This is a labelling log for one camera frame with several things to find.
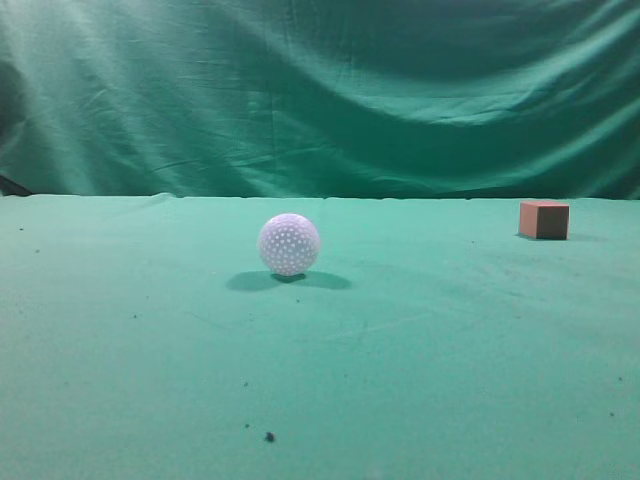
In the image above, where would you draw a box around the green table cloth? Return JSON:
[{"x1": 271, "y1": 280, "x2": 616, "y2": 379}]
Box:
[{"x1": 1, "y1": 194, "x2": 639, "y2": 479}]

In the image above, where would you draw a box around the red-brown cube block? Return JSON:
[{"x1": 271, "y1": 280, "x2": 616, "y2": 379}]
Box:
[{"x1": 518, "y1": 200, "x2": 570, "y2": 240}]

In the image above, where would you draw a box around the white dimpled golf ball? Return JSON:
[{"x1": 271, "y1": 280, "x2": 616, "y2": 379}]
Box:
[{"x1": 257, "y1": 213, "x2": 321, "y2": 277}]

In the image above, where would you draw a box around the green backdrop curtain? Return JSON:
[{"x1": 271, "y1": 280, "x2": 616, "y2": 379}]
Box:
[{"x1": 1, "y1": 1, "x2": 639, "y2": 199}]

